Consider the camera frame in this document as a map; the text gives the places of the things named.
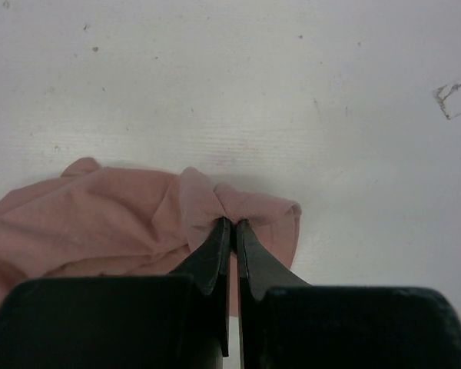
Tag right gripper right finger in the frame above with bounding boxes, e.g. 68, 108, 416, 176
234, 221, 310, 368

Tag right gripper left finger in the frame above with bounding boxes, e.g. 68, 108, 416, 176
169, 218, 231, 357

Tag pink t shirt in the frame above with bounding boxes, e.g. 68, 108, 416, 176
0, 158, 301, 304

